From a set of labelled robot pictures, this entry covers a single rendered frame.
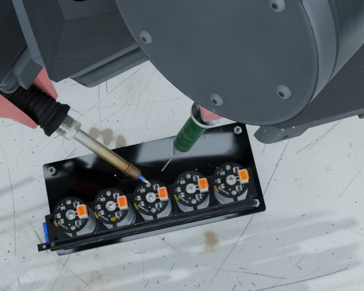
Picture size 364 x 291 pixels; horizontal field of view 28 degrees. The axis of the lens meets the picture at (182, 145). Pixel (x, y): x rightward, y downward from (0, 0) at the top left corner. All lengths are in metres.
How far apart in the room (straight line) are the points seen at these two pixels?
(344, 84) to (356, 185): 0.30
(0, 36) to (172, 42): 0.17
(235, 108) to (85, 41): 0.05
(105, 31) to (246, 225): 0.37
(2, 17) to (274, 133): 0.14
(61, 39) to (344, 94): 0.12
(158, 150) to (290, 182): 0.10
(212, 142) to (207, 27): 0.40
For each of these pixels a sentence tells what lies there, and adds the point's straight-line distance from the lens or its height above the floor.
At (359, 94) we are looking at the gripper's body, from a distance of 0.27.
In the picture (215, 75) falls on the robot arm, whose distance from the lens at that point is 0.17.
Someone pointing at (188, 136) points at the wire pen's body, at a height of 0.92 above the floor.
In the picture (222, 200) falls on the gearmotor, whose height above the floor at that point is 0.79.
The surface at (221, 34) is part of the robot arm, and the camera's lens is 0.16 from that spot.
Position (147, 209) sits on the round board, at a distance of 0.50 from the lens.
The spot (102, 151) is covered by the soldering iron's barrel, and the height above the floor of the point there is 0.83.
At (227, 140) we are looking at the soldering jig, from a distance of 0.56.
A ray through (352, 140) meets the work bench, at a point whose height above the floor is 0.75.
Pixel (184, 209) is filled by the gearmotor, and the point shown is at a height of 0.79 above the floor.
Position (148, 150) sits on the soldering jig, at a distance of 0.56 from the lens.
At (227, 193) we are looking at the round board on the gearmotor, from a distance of 0.50.
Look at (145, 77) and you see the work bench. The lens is 0.59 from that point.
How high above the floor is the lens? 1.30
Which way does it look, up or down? 75 degrees down
